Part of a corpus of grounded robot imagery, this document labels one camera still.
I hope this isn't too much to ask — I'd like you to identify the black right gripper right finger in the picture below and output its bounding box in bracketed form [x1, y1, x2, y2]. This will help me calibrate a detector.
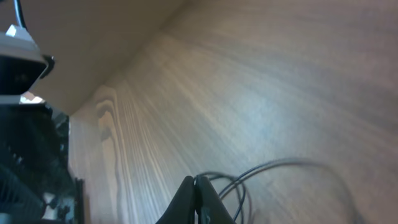
[195, 175, 235, 224]

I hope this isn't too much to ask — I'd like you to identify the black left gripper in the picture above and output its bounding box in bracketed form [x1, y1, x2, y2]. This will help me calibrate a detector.
[1, 104, 76, 223]

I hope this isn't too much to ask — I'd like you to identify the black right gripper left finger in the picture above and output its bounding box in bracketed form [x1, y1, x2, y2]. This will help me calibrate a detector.
[156, 175, 195, 224]

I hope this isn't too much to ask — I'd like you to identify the black cable bundle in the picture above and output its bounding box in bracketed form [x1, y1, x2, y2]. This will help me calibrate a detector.
[194, 157, 364, 224]

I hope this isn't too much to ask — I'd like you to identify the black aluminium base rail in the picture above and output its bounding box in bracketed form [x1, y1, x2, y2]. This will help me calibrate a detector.
[74, 178, 85, 224]

